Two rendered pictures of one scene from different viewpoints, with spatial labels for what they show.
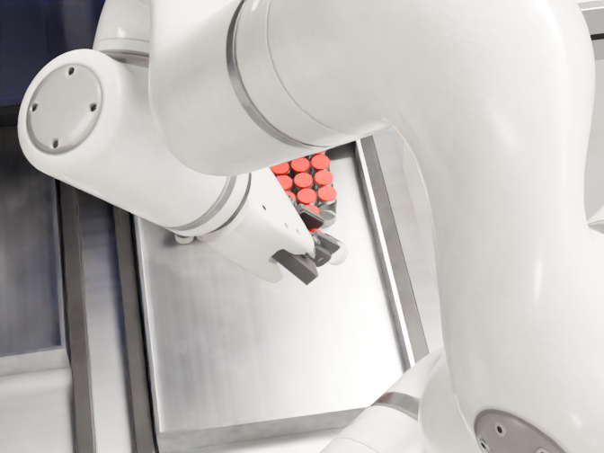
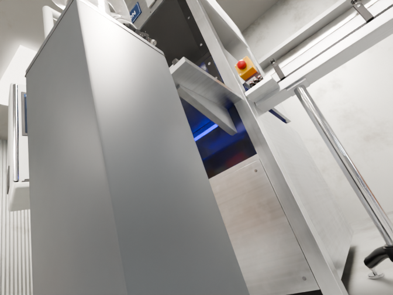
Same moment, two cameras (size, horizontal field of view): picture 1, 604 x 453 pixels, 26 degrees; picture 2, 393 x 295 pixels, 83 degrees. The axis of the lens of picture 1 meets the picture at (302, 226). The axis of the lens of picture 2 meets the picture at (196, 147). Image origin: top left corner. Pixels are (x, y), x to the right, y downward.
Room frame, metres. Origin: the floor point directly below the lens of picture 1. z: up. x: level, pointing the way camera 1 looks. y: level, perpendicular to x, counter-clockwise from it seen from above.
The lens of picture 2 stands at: (0.17, -0.49, 0.35)
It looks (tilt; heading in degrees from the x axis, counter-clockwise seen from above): 22 degrees up; 41
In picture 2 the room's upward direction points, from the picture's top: 20 degrees counter-clockwise
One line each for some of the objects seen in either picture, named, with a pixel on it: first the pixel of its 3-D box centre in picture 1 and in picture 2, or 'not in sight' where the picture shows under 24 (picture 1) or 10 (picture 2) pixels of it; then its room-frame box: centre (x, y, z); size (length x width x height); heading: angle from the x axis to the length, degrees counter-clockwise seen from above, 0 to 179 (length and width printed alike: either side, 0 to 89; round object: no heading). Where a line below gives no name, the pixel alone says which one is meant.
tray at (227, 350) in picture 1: (266, 284); not in sight; (0.79, 0.04, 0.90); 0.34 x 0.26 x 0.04; 9
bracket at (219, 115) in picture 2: not in sight; (209, 113); (0.83, -0.04, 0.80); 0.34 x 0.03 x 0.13; 9
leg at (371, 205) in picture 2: not in sight; (344, 160); (1.22, -0.29, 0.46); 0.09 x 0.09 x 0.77; 9
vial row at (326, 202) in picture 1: (255, 215); not in sight; (0.87, 0.05, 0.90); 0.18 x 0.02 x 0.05; 99
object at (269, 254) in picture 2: not in sight; (182, 235); (1.34, 0.98, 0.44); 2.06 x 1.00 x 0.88; 99
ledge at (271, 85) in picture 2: not in sight; (263, 91); (1.10, -0.18, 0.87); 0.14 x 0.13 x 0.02; 9
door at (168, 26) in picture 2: not in sight; (168, 41); (0.99, 0.15, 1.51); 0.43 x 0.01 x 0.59; 99
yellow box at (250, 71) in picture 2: not in sight; (246, 69); (1.06, -0.17, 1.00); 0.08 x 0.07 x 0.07; 9
